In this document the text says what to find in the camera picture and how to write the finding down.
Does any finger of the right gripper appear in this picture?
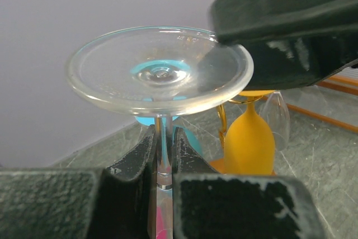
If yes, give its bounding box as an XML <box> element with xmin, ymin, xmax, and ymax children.
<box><xmin>210</xmin><ymin>0</ymin><xmax>357</xmax><ymax>90</ymax></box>

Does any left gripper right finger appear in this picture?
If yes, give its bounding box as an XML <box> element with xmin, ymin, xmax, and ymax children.
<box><xmin>172</xmin><ymin>128</ymin><xmax>326</xmax><ymax>238</ymax></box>

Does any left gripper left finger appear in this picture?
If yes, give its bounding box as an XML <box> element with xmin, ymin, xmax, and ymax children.
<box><xmin>1</xmin><ymin>126</ymin><xmax>156</xmax><ymax>238</ymax></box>

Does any magenta plastic wine glass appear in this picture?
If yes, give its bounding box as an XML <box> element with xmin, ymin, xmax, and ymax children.
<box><xmin>156</xmin><ymin>207</ymin><xmax>167</xmax><ymax>239</ymax></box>

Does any yellow plastic wine glass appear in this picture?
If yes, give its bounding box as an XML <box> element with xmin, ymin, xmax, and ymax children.
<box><xmin>224</xmin><ymin>90</ymin><xmax>275</xmax><ymax>176</ymax></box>

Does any blue plastic wine glass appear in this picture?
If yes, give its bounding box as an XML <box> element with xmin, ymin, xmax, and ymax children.
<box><xmin>130</xmin><ymin>59</ymin><xmax>205</xmax><ymax>157</ymax></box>

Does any clear wine glass front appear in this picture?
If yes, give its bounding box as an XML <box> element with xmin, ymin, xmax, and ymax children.
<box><xmin>66</xmin><ymin>26</ymin><xmax>253</xmax><ymax>238</ymax></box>

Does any clear wine glass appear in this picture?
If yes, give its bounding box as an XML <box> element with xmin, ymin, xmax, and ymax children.
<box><xmin>256</xmin><ymin>86</ymin><xmax>329</xmax><ymax>152</ymax></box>
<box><xmin>66</xmin><ymin>26</ymin><xmax>253</xmax><ymax>238</ymax></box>

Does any wooden shelf rack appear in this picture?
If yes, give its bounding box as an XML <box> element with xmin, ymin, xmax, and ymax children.
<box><xmin>282</xmin><ymin>75</ymin><xmax>357</xmax><ymax>133</ymax></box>

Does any gold wire glass rack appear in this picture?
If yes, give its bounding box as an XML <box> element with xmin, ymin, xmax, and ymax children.
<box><xmin>208</xmin><ymin>95</ymin><xmax>277</xmax><ymax>175</ymax></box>

